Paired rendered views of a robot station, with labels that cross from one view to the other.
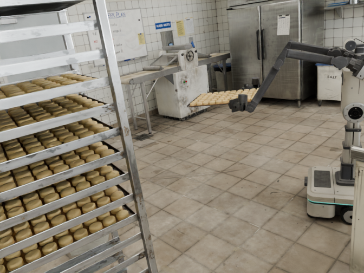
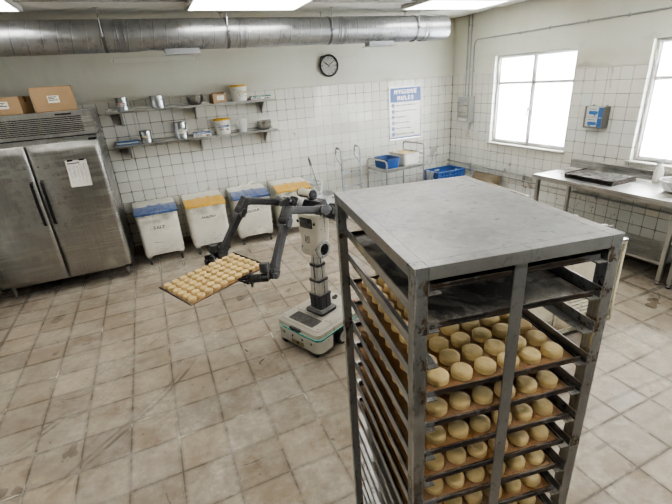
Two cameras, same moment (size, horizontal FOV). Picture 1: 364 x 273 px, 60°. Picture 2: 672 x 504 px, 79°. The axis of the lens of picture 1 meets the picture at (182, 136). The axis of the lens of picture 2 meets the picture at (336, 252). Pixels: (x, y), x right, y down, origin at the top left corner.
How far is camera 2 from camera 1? 2.04 m
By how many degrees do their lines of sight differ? 65
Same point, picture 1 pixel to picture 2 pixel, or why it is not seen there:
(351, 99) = (320, 239)
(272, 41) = (64, 197)
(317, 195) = (323, 332)
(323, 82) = (149, 235)
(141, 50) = not seen: outside the picture
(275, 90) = (90, 261)
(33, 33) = not seen: hidden behind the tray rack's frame
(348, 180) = (326, 308)
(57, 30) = not seen: hidden behind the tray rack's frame
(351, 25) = (147, 165)
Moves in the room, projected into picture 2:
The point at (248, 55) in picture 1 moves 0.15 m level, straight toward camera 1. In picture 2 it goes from (20, 223) to (27, 224)
